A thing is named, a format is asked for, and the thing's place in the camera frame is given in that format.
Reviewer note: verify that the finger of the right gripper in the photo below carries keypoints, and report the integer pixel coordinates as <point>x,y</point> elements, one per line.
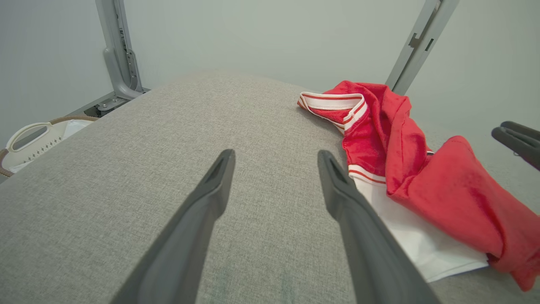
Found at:
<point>523,147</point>
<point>527,131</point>

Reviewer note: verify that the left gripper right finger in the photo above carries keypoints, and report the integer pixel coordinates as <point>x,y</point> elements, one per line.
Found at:
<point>379,270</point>

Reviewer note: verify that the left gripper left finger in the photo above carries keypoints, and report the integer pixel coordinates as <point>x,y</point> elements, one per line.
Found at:
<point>177,261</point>

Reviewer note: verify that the red basketball jersey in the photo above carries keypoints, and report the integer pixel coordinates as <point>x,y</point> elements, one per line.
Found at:
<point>455,190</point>

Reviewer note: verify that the white cloth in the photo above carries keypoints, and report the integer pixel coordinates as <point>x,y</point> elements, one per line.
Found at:
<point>78,126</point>

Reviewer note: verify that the white laundry basket brown rim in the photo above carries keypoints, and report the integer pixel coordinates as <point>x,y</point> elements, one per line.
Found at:
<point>33,145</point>

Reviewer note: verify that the grey double partition post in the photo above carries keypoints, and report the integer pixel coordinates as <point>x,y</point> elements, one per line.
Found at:
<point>422,42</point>

